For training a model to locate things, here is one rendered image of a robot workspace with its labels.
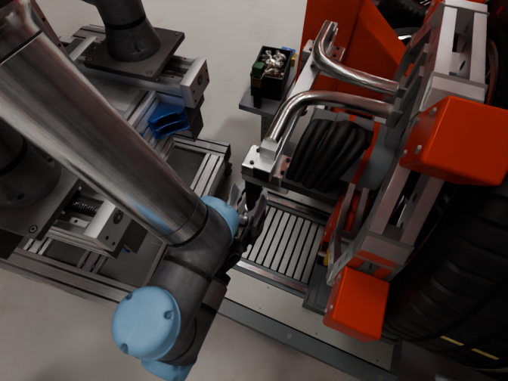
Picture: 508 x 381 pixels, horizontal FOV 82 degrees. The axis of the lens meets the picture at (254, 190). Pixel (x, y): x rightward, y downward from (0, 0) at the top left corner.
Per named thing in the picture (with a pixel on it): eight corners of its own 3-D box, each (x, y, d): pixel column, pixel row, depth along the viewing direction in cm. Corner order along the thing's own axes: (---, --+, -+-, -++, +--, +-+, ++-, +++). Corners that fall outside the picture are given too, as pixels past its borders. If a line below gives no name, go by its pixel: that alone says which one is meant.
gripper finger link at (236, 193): (248, 168, 57) (235, 209, 53) (248, 184, 63) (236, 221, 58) (233, 165, 58) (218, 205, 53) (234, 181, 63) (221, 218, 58)
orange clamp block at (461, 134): (458, 185, 36) (503, 188, 27) (394, 165, 37) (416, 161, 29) (481, 131, 35) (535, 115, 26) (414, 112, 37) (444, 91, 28)
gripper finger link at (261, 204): (279, 181, 56) (254, 218, 52) (277, 196, 61) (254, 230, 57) (265, 174, 57) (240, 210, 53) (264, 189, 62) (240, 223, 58)
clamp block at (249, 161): (286, 196, 52) (289, 181, 48) (240, 180, 54) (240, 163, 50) (295, 175, 55) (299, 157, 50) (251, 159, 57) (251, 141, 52)
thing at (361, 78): (399, 108, 53) (429, 55, 43) (297, 80, 56) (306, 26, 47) (412, 52, 61) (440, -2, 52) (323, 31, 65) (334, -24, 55)
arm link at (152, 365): (173, 388, 38) (190, 385, 45) (212, 305, 43) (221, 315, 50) (125, 361, 40) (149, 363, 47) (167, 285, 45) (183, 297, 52)
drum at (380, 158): (382, 206, 65) (413, 171, 53) (292, 175, 69) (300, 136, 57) (393, 159, 71) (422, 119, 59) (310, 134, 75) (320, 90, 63)
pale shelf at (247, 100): (274, 119, 126) (274, 115, 124) (238, 109, 130) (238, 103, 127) (305, 61, 146) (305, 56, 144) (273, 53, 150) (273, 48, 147)
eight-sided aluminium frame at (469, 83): (336, 309, 73) (486, 218, 26) (311, 298, 74) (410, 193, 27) (378, 150, 98) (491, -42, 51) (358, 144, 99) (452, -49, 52)
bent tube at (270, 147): (378, 196, 43) (411, 153, 34) (258, 156, 47) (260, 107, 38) (397, 116, 52) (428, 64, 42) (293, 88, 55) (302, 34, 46)
